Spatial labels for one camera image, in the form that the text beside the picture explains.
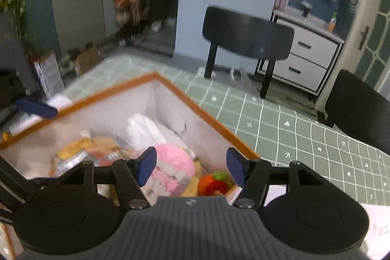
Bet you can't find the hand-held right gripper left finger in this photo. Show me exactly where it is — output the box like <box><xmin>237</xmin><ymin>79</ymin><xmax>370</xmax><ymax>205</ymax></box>
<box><xmin>59</xmin><ymin>147</ymin><xmax>157</xmax><ymax>209</ymax></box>

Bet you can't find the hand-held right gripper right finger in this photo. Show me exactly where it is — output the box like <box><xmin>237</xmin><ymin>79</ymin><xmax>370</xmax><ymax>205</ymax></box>
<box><xmin>226</xmin><ymin>147</ymin><xmax>323</xmax><ymax>208</ymax></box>

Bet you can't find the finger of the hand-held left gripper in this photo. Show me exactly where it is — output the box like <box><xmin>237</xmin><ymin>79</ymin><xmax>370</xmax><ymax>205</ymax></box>
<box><xmin>15</xmin><ymin>98</ymin><xmax>59</xmax><ymax>120</ymax></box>
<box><xmin>0</xmin><ymin>155</ymin><xmax>34</xmax><ymax>225</ymax></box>

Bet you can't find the pink and white knitted plush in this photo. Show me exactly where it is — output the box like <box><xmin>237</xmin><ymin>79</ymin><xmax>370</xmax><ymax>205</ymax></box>
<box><xmin>143</xmin><ymin>144</ymin><xmax>197</xmax><ymax>198</ymax></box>

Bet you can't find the orange crochet fruit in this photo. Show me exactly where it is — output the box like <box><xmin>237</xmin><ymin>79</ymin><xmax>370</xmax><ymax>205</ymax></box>
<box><xmin>197</xmin><ymin>170</ymin><xmax>232</xmax><ymax>196</ymax></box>

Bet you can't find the translucent white plastic bag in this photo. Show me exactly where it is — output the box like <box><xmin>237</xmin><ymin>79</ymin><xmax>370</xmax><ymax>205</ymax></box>
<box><xmin>126</xmin><ymin>114</ymin><xmax>166</xmax><ymax>151</ymax></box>

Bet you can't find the yellow cloth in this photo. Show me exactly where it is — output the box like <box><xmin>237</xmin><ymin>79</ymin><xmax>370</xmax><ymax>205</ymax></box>
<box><xmin>180</xmin><ymin>161</ymin><xmax>205</xmax><ymax>198</ymax></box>

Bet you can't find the yellow and silver snack pouch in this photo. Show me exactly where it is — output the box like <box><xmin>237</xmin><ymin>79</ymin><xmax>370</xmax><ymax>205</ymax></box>
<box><xmin>50</xmin><ymin>134</ymin><xmax>137</xmax><ymax>178</ymax></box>

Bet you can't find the orange cardboard box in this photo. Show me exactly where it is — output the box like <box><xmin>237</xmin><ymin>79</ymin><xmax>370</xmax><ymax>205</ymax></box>
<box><xmin>0</xmin><ymin>72</ymin><xmax>261</xmax><ymax>260</ymax></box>

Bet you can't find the white printed carton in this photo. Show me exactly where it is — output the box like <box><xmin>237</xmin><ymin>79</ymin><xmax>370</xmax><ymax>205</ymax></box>
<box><xmin>33</xmin><ymin>51</ymin><xmax>66</xmax><ymax>99</ymax></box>

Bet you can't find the green checked tablecloth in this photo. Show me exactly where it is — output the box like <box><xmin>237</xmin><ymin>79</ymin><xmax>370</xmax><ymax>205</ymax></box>
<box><xmin>58</xmin><ymin>53</ymin><xmax>390</xmax><ymax>260</ymax></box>

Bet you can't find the brown cardboard carton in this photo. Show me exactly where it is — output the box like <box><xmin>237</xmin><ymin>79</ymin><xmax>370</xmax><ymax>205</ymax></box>
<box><xmin>75</xmin><ymin>45</ymin><xmax>101</xmax><ymax>76</ymax></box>

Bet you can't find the white drawer cabinet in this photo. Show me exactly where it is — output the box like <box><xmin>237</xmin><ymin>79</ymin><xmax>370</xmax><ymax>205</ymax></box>
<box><xmin>254</xmin><ymin>6</ymin><xmax>346</xmax><ymax>96</ymax></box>

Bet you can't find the black chair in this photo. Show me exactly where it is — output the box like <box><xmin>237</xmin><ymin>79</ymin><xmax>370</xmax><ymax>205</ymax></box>
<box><xmin>315</xmin><ymin>69</ymin><xmax>390</xmax><ymax>154</ymax></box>
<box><xmin>202</xmin><ymin>6</ymin><xmax>294</xmax><ymax>99</ymax></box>

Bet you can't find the orange bottle with green cap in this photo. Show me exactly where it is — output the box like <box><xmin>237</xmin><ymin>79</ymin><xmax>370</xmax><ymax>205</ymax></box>
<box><xmin>327</xmin><ymin>13</ymin><xmax>338</xmax><ymax>33</ymax></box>

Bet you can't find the glass panel door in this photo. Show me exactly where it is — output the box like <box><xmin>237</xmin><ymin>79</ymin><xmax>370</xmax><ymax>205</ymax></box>
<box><xmin>344</xmin><ymin>0</ymin><xmax>390</xmax><ymax>96</ymax></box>

